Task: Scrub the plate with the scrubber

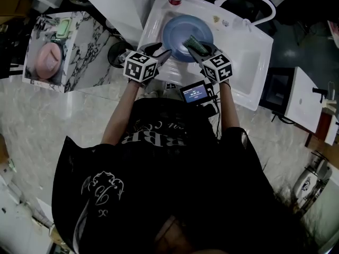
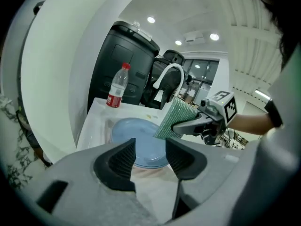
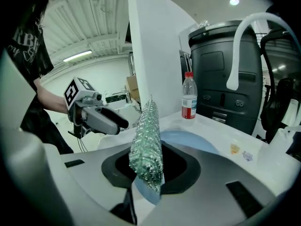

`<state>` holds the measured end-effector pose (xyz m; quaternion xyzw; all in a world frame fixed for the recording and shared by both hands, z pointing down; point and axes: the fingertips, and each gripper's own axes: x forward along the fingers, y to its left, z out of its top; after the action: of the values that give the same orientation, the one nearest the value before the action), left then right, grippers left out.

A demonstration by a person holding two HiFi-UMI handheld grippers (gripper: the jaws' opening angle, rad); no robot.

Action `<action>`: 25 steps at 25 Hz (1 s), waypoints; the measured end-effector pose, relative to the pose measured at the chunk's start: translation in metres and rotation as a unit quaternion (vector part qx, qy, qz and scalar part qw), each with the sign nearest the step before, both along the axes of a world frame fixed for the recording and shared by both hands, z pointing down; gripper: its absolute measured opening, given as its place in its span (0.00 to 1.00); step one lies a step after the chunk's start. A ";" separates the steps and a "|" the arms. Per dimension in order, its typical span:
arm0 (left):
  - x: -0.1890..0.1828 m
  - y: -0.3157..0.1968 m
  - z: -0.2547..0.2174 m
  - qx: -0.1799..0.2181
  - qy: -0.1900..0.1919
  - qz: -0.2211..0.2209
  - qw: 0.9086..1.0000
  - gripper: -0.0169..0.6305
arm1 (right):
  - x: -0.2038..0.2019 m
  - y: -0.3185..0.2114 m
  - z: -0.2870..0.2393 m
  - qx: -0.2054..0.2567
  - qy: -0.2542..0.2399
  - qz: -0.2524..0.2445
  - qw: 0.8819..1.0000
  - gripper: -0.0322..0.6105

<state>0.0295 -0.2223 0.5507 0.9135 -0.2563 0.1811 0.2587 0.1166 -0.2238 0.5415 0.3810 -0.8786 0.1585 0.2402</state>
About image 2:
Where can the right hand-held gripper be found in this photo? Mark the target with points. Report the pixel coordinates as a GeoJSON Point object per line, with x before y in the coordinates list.
{"type": "Point", "coordinates": [229, 107]}

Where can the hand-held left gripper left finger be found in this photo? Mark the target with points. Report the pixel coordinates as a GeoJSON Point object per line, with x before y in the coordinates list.
{"type": "Point", "coordinates": [77, 173]}

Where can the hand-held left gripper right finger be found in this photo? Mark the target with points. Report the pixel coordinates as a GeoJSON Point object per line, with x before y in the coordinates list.
{"type": "Point", "coordinates": [202, 163]}

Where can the green scrubber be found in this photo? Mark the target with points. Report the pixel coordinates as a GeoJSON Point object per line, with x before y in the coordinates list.
{"type": "Point", "coordinates": [175, 112]}

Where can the blue plate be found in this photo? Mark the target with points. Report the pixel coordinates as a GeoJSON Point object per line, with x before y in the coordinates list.
{"type": "Point", "coordinates": [141, 131]}

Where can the person's right forearm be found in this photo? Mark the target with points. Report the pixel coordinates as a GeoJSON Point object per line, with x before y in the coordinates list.
{"type": "Point", "coordinates": [251, 123]}

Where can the black office chair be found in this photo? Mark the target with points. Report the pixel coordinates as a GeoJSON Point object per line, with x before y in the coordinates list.
{"type": "Point", "coordinates": [169, 79]}

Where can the dark framed window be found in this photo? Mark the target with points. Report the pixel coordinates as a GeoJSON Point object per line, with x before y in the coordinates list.
{"type": "Point", "coordinates": [200, 69]}

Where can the white curved faucet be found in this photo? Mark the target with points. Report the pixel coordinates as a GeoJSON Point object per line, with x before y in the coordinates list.
{"type": "Point", "coordinates": [172, 67]}

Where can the person's grey shirt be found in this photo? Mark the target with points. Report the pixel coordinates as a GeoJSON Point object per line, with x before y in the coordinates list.
{"type": "Point", "coordinates": [270, 173]}

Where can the marble pattern slab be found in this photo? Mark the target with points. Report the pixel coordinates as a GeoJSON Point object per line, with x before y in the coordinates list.
{"type": "Point", "coordinates": [11, 135]}

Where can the clear red-capped plastic bottle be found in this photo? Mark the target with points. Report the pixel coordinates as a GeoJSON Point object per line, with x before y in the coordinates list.
{"type": "Point", "coordinates": [116, 88]}

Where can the round ceiling light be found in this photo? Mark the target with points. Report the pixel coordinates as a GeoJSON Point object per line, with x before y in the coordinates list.
{"type": "Point", "coordinates": [151, 19]}
{"type": "Point", "coordinates": [178, 42]}
{"type": "Point", "coordinates": [214, 37]}

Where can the black wristband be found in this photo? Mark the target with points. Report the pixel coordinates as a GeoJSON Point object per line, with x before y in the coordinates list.
{"type": "Point", "coordinates": [274, 113]}

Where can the white ceiling air conditioner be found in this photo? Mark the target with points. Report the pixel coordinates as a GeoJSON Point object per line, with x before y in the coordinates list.
{"type": "Point", "coordinates": [194, 37]}

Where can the large black plastic bin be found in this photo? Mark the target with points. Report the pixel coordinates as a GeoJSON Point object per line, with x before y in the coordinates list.
{"type": "Point", "coordinates": [122, 55]}

